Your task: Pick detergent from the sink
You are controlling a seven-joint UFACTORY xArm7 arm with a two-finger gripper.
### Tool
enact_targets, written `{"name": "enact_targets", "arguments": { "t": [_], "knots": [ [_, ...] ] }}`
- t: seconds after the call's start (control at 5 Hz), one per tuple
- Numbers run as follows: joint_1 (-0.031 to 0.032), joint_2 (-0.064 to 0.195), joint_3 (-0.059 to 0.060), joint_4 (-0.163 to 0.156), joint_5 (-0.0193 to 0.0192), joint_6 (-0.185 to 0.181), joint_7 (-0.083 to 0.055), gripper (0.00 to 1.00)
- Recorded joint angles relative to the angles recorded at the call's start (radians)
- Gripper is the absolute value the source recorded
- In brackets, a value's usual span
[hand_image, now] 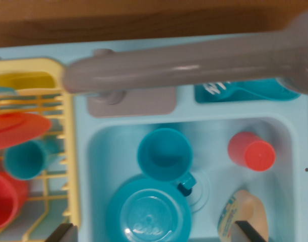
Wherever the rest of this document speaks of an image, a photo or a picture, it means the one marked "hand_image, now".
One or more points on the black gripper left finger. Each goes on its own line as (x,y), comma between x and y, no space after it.
(65,234)

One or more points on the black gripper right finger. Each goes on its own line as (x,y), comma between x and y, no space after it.
(247,233)

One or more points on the cream detergent bottle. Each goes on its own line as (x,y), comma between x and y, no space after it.
(249,206)

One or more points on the light blue toy sink unit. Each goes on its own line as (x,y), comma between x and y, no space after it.
(83,131)

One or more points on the red toy mug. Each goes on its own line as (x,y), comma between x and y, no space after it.
(5,199)

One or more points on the red toy cup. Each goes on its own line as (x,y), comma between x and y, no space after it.
(259,157)

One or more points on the small teal cup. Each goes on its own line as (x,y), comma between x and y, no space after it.
(22,161)

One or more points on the teal toy plate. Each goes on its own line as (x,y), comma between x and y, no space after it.
(148,214)

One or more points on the yellow dish rack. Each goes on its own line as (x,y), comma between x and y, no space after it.
(68,141)

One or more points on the teal toy mug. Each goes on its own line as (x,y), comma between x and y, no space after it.
(163,153)

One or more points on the red toy plate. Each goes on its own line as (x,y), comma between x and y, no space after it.
(17,128)

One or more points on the teal dish brush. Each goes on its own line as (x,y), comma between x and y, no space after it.
(257,92)

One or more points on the teal toy fork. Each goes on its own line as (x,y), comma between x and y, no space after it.
(3,90)

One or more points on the grey toy faucet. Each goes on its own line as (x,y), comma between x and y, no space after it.
(181,65)

